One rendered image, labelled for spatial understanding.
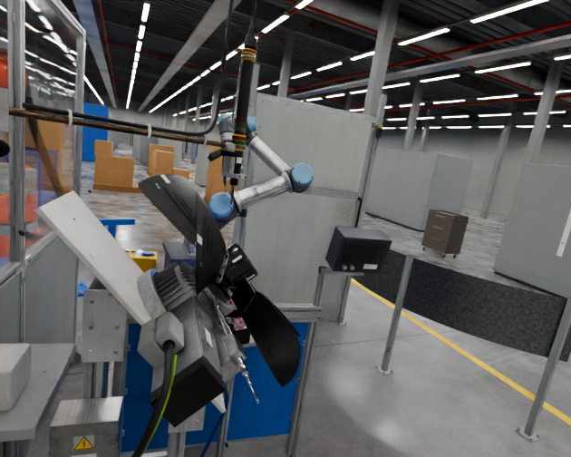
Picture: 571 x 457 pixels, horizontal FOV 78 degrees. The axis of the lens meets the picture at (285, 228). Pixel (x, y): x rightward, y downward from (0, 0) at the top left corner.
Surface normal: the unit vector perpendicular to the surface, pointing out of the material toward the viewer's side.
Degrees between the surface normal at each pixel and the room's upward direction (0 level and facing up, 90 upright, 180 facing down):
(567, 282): 90
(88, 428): 90
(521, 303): 90
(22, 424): 0
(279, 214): 90
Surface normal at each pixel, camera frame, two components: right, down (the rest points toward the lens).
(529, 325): -0.32, 0.14
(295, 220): 0.29, 0.24
